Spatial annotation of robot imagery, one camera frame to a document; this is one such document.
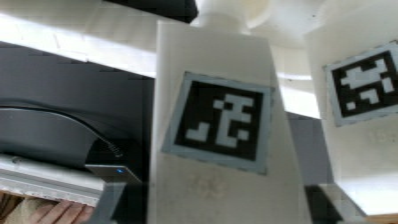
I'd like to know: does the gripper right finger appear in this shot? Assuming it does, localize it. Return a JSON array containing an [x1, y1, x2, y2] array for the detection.
[[306, 184, 372, 224]]

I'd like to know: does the white stool leg with tag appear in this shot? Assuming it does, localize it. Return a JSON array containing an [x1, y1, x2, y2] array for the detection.
[[306, 0, 398, 216]]

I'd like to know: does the white U-shaped obstacle wall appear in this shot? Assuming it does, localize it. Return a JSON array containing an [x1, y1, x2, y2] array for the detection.
[[0, 0, 171, 78]]

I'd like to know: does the grey device with blue LED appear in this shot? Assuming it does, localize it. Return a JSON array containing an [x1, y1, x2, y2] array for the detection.
[[0, 106, 148, 205]]

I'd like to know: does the white round stool seat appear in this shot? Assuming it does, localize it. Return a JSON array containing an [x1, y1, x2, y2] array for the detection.
[[193, 0, 326, 118]]

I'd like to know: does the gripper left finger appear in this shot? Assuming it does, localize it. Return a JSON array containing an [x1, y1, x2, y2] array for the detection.
[[86, 182, 148, 224]]

